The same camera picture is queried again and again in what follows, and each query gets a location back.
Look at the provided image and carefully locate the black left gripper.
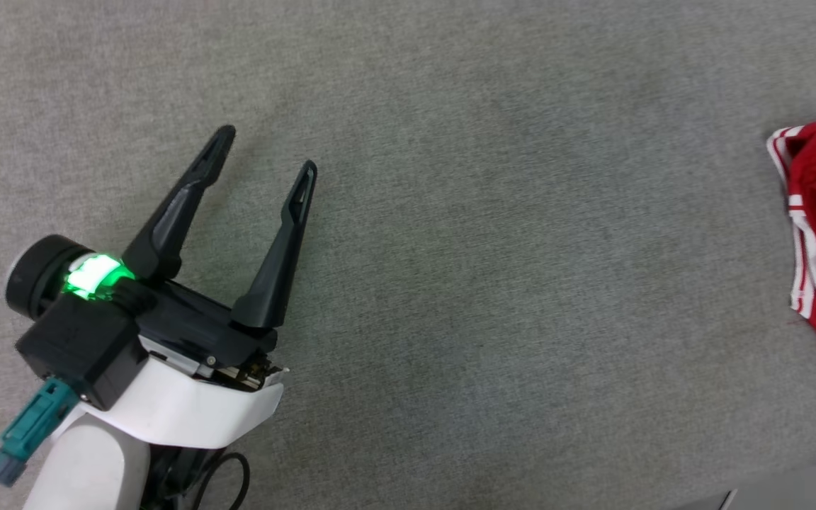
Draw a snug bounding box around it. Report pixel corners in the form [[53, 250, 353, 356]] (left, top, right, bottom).
[[6, 125, 319, 392]]

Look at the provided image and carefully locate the thin black cable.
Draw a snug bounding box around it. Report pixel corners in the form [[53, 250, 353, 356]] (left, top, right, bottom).
[[144, 448, 252, 510]]

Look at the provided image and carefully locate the teal cable connector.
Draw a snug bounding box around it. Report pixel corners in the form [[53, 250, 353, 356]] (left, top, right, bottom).
[[0, 378, 80, 487]]

